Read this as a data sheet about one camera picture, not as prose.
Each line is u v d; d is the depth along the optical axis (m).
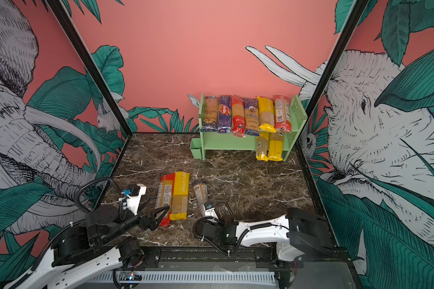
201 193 0.88
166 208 0.59
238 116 0.86
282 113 0.88
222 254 0.55
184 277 0.70
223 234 0.58
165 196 0.88
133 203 0.54
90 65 0.86
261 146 0.92
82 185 0.84
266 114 0.89
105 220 0.44
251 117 0.88
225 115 0.86
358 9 0.69
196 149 1.08
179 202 0.88
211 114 0.88
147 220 0.55
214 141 1.00
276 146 0.95
